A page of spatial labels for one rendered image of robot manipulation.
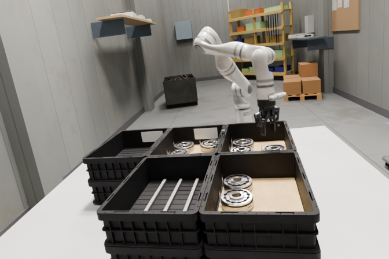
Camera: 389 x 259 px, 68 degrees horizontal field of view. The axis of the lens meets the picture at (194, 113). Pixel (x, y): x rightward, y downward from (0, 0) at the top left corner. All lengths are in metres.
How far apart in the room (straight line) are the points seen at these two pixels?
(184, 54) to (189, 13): 1.38
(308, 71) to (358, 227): 5.46
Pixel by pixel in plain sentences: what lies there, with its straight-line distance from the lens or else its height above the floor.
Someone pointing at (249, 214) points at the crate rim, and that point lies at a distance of 0.77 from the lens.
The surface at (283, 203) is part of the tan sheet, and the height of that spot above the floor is 0.83.
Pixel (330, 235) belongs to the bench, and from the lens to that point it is 1.11.
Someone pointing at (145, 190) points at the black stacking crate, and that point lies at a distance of 1.17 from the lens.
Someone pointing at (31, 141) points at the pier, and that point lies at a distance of 2.83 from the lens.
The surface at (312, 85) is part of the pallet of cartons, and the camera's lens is 6.02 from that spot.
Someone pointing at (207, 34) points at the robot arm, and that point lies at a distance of 1.36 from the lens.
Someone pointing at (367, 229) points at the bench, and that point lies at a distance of 1.16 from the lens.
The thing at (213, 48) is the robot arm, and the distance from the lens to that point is 1.31.
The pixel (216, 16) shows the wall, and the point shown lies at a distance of 10.32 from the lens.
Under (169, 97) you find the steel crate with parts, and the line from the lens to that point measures 6.32.
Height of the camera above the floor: 1.36
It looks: 14 degrees down
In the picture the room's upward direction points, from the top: 7 degrees counter-clockwise
